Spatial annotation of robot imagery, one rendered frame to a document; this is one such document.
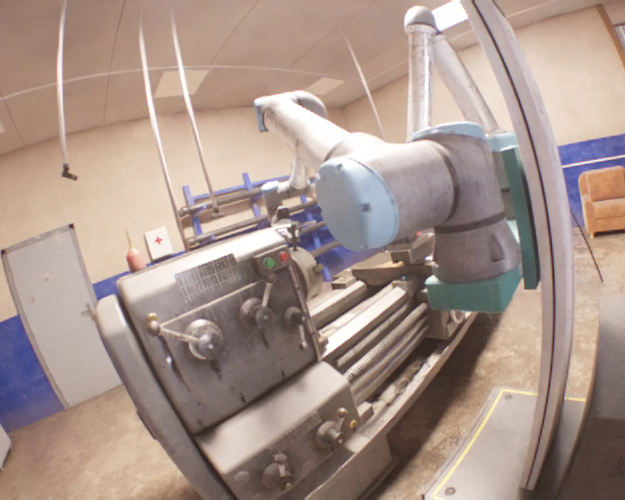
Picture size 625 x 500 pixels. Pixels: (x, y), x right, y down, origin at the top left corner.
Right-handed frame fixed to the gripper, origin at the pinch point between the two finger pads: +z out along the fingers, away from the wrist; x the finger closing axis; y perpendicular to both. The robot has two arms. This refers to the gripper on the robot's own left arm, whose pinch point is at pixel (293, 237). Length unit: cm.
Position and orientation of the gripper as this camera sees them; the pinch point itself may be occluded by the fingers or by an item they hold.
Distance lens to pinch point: 125.2
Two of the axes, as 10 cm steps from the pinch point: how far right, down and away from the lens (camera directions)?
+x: -9.4, 1.7, -3.1
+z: 3.5, 4.2, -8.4
